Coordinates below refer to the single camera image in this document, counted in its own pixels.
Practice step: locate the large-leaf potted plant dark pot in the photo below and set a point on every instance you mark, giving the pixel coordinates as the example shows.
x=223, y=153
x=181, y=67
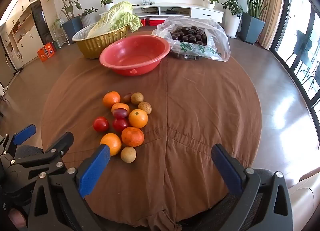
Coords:
x=252, y=25

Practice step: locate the beige sofa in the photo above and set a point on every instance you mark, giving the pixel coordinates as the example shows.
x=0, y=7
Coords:
x=303, y=196

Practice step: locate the red storage box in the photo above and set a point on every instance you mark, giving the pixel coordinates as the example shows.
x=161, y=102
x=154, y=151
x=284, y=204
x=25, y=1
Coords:
x=155, y=21

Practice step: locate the brown longan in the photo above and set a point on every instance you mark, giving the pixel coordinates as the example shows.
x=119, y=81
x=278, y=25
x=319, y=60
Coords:
x=128, y=154
x=137, y=98
x=144, y=107

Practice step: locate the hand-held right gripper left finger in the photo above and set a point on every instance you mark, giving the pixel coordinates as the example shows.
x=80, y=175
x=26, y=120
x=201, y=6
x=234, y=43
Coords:
x=93, y=171

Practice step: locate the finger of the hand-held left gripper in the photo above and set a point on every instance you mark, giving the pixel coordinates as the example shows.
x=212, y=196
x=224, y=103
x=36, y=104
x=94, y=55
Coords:
x=62, y=143
x=23, y=132

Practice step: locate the white wall cabinets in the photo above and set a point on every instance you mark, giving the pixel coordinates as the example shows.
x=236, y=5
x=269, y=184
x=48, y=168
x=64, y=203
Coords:
x=22, y=33

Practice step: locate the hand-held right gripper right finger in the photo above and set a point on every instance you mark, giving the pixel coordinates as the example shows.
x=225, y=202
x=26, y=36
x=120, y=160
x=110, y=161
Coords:
x=228, y=171

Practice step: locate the clear plastic bag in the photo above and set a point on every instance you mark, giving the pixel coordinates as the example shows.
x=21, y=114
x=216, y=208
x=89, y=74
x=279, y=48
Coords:
x=212, y=46

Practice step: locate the bushy potted plant white pot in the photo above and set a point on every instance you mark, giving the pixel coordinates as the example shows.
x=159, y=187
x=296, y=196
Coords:
x=232, y=18

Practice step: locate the orange cardboard box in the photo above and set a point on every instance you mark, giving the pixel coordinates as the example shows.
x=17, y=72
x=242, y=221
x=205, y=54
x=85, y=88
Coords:
x=46, y=51

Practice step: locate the napa cabbage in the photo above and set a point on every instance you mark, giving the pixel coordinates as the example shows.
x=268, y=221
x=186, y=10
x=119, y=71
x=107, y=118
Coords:
x=115, y=17

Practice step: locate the orange mandarin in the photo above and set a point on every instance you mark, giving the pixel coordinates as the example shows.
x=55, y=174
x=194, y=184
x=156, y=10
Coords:
x=111, y=143
x=111, y=99
x=132, y=136
x=138, y=118
x=121, y=106

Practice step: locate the black outdoor chair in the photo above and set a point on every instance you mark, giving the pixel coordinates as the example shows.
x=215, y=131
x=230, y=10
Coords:
x=303, y=43

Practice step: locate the grey mesh office chair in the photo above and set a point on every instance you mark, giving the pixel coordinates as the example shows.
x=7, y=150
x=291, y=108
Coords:
x=225, y=211

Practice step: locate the white television cabinet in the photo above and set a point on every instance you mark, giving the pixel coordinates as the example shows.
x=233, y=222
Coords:
x=200, y=11

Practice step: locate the gold foil tray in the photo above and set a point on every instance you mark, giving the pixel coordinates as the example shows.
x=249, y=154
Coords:
x=97, y=42

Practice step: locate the red plastic basin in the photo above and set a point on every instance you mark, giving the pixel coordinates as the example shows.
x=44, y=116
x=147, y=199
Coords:
x=132, y=53

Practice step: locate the person's left hand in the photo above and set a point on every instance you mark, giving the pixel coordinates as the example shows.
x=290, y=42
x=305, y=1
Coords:
x=17, y=218

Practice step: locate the red grape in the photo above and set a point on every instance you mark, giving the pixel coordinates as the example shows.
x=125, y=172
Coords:
x=120, y=113
x=127, y=97

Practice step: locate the beige curtain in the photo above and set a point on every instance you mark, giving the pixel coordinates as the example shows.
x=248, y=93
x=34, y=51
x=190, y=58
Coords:
x=271, y=8

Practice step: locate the pile of dark chestnuts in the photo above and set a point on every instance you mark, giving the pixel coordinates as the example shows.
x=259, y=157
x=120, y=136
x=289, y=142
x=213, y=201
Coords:
x=188, y=35

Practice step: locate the red cherry tomato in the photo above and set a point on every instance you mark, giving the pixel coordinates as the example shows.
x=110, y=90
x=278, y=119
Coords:
x=101, y=124
x=120, y=124

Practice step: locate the tall potted plant dark pot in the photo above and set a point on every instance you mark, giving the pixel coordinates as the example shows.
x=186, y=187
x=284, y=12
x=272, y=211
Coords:
x=71, y=27

